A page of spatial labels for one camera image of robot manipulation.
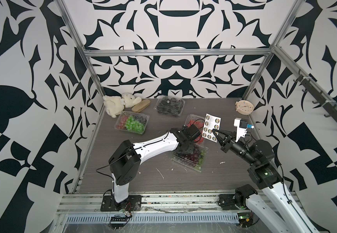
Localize white fruit sticker sheet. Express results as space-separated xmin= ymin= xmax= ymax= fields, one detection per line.
xmin=201 ymin=114 xmax=221 ymax=142

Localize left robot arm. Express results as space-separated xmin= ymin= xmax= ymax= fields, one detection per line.
xmin=108 ymin=125 xmax=200 ymax=204

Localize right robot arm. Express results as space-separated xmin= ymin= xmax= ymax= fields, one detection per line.
xmin=212 ymin=129 xmax=318 ymax=233

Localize empty stacked clamshell boxes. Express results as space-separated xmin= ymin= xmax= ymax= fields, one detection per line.
xmin=155 ymin=96 xmax=185 ymax=117

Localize strawberry clamshell box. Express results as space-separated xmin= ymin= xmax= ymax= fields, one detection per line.
xmin=182 ymin=113 xmax=207 ymax=145

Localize purple grape clamshell box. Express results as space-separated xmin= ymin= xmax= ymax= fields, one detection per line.
xmin=172 ymin=144 xmax=209 ymax=172

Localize beige alarm clock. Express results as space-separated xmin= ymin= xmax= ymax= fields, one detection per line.
xmin=235 ymin=100 xmax=254 ymax=116

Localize right black controller board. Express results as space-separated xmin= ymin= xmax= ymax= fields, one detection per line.
xmin=238 ymin=213 xmax=253 ymax=228

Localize black controller board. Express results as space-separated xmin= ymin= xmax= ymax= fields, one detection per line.
xmin=238 ymin=213 xmax=253 ymax=228
xmin=109 ymin=216 xmax=130 ymax=230

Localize green grape clamshell box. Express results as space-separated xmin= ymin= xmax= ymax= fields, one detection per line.
xmin=114 ymin=111 xmax=150 ymax=135

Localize white plush toy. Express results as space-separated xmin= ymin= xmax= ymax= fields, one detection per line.
xmin=102 ymin=93 xmax=142 ymax=118

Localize left black controller board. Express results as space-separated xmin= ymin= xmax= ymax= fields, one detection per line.
xmin=109 ymin=216 xmax=130 ymax=230

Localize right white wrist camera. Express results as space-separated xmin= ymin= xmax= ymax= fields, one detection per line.
xmin=234 ymin=118 xmax=254 ymax=142

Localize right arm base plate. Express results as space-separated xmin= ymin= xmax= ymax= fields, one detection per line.
xmin=217 ymin=192 xmax=251 ymax=211

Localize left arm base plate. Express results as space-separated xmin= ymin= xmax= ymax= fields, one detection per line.
xmin=100 ymin=195 xmax=142 ymax=212

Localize black wall hook rail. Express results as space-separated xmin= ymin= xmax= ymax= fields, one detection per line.
xmin=294 ymin=69 xmax=337 ymax=123

